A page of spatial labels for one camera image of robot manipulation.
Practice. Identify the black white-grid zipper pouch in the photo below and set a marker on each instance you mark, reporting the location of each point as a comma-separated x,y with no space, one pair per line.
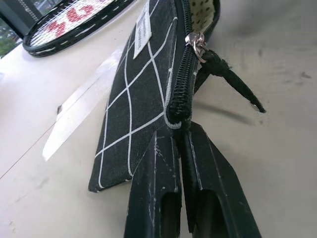
138,106

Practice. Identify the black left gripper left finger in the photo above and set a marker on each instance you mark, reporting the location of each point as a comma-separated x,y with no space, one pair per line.
146,188

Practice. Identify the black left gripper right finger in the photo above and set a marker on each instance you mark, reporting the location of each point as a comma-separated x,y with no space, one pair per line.
213,168

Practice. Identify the black badminton racket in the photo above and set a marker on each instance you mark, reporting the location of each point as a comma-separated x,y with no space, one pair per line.
71,27

